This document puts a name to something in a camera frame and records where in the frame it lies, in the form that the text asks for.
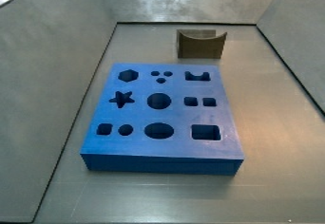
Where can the black curved fixture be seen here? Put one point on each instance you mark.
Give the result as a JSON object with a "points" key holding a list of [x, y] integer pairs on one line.
{"points": [[199, 43]]}

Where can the blue foam shape tray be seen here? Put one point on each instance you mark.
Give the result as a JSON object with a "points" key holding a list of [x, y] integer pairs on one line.
{"points": [[163, 121]]}

